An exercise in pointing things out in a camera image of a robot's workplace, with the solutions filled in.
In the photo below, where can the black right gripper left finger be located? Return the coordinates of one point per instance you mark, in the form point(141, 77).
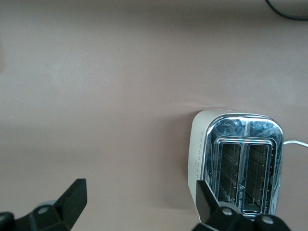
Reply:
point(72, 199)

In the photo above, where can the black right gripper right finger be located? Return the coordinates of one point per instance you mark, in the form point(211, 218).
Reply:
point(204, 202)

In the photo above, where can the chrome and cream toaster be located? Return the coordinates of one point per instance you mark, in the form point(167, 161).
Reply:
point(257, 130)

